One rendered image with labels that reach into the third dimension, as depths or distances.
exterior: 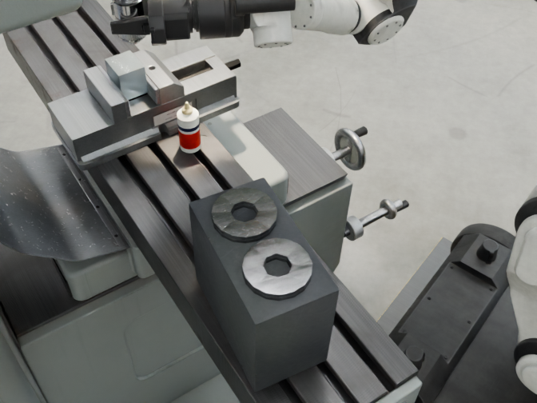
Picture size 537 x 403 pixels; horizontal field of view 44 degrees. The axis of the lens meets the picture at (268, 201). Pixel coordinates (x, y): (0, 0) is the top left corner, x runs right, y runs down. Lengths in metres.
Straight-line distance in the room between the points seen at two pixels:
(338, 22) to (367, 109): 1.65
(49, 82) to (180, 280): 0.59
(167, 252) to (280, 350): 0.31
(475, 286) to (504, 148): 1.32
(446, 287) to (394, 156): 1.19
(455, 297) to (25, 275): 0.92
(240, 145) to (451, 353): 0.63
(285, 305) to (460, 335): 0.74
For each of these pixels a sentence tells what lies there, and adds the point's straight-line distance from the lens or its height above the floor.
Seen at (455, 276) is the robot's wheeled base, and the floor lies 0.59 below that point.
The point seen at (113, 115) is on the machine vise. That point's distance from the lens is 1.24.
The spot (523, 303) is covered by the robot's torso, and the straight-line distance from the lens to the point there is 1.34.
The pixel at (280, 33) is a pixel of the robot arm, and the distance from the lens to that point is 1.11.
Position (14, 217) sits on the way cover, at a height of 0.97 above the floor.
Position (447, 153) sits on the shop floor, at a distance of 2.76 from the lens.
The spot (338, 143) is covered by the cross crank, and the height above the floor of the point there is 0.65.
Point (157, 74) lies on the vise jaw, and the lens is 1.28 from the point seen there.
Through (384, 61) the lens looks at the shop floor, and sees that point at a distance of 3.16.
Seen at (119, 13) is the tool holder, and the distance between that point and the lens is 1.12.
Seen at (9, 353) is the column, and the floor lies 0.77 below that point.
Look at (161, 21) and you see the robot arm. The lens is 1.09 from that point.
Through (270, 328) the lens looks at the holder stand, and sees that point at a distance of 0.84.
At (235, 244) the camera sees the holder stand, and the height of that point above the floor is 1.15.
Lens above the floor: 1.85
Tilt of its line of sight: 49 degrees down
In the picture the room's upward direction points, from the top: 2 degrees clockwise
